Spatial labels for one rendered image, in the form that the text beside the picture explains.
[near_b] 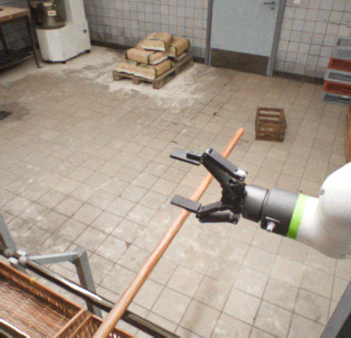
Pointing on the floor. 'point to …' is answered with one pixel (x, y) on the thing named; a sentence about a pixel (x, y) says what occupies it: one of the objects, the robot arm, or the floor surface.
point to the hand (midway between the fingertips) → (177, 178)
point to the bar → (85, 290)
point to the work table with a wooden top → (8, 57)
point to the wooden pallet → (159, 75)
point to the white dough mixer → (59, 23)
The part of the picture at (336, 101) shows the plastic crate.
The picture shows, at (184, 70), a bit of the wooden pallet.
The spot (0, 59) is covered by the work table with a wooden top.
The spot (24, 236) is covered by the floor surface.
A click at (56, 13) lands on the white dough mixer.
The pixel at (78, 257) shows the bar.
